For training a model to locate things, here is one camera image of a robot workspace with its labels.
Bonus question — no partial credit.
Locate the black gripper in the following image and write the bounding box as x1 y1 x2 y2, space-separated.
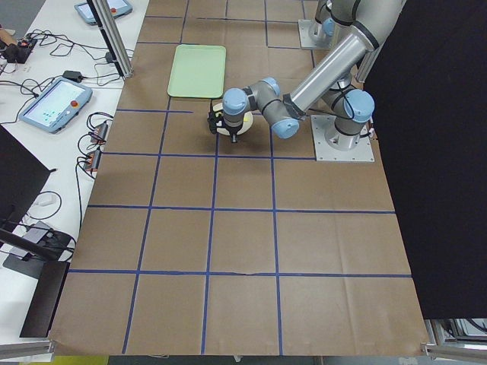
207 111 244 144

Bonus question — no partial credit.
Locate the black power adapter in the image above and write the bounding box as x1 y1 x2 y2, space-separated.
62 70 84 83

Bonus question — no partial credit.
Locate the light green plastic tray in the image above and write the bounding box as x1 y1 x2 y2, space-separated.
167 44 227 99

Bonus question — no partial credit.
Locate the black curtain panel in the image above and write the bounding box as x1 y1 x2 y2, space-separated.
365 1 486 319

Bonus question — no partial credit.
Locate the white round plate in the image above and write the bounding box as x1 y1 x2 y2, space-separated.
212 103 253 136

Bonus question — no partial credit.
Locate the blue teach pendant far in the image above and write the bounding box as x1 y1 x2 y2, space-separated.
73 0 133 26

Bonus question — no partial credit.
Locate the aluminium frame post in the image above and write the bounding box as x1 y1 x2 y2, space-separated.
87 0 133 79

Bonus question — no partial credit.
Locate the black monitor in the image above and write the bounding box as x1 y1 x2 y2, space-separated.
0 127 51 232

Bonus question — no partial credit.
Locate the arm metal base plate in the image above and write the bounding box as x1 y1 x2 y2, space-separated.
310 115 375 163
298 17 335 50

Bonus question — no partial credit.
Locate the blue teach pendant near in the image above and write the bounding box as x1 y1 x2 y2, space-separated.
19 77 93 133

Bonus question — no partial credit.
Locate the blue teach pendant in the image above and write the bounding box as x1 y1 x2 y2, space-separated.
73 0 133 26
19 77 93 133

